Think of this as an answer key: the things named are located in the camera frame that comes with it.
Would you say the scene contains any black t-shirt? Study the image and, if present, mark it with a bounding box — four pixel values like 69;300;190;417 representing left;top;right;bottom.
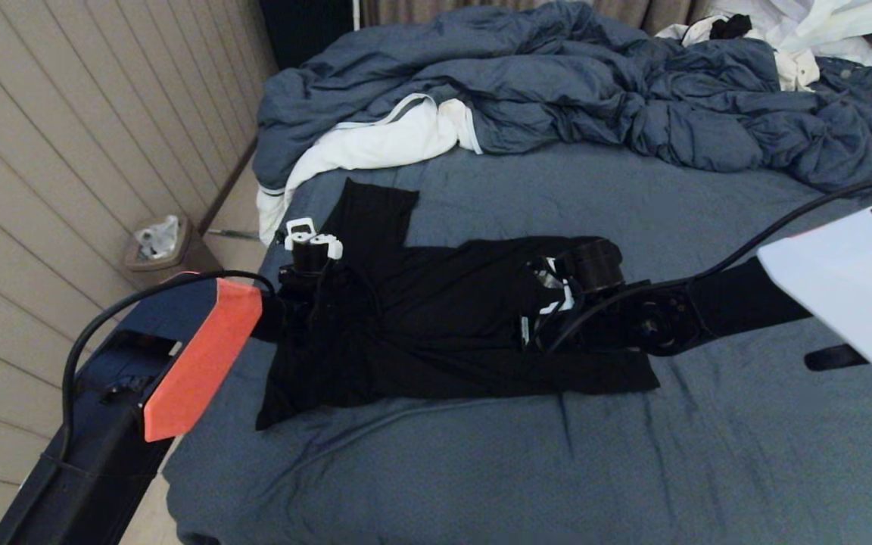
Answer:
256;179;660;431

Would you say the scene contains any black tall furniture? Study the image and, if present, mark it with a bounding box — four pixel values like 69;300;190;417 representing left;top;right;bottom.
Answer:
258;0;357;73

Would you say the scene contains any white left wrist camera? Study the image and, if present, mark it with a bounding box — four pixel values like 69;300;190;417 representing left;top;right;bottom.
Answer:
283;217;344;273

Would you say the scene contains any brown trash bin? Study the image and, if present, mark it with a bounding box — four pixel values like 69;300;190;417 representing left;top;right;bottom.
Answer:
124;216;223;292

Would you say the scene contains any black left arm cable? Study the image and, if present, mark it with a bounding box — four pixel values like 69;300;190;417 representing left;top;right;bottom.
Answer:
58;270;278;462

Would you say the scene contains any crumpled blue duvet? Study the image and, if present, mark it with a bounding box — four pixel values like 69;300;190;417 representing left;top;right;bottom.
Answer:
253;0;872;199

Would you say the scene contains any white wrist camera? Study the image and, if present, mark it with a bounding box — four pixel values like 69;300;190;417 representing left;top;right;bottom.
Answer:
283;217;344;273
527;257;581;315

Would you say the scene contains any white duvet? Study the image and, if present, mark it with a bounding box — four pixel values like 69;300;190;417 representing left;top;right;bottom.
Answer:
257;95;484;248

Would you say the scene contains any white crumpled shirt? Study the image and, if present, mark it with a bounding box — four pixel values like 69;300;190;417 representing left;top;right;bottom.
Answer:
656;0;872;93

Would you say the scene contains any beige curtain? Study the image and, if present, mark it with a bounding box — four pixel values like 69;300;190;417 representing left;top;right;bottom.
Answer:
360;0;717;31

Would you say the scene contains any small black fabric item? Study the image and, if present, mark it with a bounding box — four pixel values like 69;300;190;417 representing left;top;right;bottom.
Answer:
708;15;752;42

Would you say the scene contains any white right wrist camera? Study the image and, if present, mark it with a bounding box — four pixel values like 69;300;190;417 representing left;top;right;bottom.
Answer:
527;257;581;315

